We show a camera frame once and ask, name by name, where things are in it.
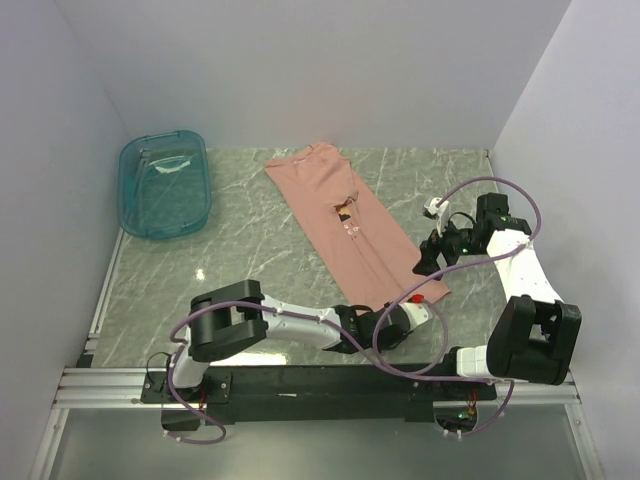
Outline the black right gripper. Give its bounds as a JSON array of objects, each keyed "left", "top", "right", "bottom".
[{"left": 412, "top": 212, "right": 485, "bottom": 281}]

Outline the pink printed t-shirt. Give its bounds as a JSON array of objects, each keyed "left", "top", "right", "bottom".
[{"left": 265, "top": 143, "right": 423, "bottom": 310}]

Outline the teal transparent plastic basket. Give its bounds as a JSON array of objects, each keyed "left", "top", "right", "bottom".
[{"left": 117, "top": 130, "right": 212, "bottom": 240}]

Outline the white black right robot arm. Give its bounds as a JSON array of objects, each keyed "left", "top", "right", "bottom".
[{"left": 413, "top": 193, "right": 582, "bottom": 399}]

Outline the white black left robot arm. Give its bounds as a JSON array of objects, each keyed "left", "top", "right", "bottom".
[{"left": 164, "top": 280, "right": 430, "bottom": 402}]

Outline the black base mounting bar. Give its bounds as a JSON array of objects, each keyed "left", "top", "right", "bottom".
[{"left": 139, "top": 363, "right": 496, "bottom": 426}]

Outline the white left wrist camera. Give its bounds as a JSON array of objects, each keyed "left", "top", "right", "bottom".
[{"left": 400, "top": 294, "right": 434, "bottom": 332}]

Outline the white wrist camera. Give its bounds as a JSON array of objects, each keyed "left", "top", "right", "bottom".
[
  {"left": 400, "top": 294, "right": 434, "bottom": 332},
  {"left": 423, "top": 197, "right": 450, "bottom": 237}
]

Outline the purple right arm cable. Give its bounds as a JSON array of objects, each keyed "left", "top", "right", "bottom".
[{"left": 384, "top": 177, "right": 544, "bottom": 437}]

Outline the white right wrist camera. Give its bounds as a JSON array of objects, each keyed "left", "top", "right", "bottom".
[{"left": 423, "top": 197, "right": 450, "bottom": 237}]

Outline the aluminium frame rail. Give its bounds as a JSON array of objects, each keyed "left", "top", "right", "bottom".
[{"left": 52, "top": 368, "right": 581, "bottom": 409}]

